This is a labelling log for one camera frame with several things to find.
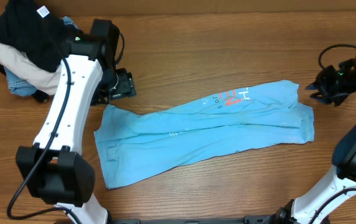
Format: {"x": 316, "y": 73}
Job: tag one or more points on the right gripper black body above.
{"x": 326, "y": 86}

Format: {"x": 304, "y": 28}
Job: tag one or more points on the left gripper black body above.
{"x": 124, "y": 86}

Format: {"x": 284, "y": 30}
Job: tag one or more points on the light blue printed t-shirt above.
{"x": 134, "y": 147}

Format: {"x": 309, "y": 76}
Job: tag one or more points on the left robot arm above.
{"x": 53, "y": 168}

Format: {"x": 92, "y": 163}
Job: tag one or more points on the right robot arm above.
{"x": 337, "y": 186}

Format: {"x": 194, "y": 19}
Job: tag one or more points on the cream white garment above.
{"x": 18, "y": 63}

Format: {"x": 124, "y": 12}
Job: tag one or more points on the black garment under pile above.
{"x": 41, "y": 96}

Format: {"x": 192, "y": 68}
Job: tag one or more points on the black garment on pile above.
{"x": 23, "y": 28}

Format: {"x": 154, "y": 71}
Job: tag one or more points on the blue denim jeans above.
{"x": 23, "y": 77}

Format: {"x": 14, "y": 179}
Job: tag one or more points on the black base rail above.
{"x": 190, "y": 221}

